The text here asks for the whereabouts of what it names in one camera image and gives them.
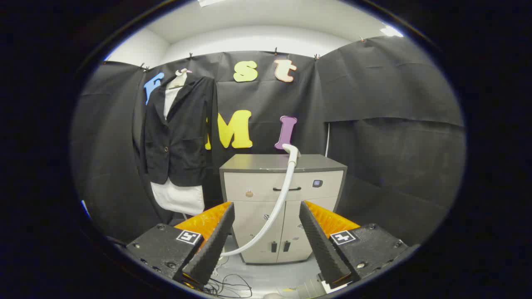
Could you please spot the ceiling light panel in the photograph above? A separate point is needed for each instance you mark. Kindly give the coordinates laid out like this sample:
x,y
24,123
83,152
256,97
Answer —
x,y
390,31
210,2

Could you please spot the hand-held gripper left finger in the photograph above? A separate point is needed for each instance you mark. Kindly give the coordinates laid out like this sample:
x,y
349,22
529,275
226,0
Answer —
x,y
214,249

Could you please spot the white shirt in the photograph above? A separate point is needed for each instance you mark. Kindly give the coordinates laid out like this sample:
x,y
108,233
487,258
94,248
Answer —
x,y
178,199

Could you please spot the small black cabinet display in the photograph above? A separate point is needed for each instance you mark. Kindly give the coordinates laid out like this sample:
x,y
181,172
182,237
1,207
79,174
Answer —
x,y
317,183

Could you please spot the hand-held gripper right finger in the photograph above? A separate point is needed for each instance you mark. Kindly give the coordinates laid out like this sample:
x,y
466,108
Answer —
x,y
322,249

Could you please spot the black backdrop cloth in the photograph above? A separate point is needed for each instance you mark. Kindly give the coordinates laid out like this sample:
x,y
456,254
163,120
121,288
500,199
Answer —
x,y
374,124

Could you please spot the cream clothes hanger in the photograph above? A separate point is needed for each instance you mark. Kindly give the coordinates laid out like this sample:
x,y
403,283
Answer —
x,y
179,77

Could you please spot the black blazer jacket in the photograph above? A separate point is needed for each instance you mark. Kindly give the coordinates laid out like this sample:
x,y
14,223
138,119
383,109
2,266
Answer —
x,y
183,137

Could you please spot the white garment steamer head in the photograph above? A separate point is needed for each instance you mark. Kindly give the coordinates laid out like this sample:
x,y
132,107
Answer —
x,y
291,151

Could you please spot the grey cabinet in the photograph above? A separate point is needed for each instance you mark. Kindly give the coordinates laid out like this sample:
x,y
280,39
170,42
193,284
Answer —
x,y
253,216

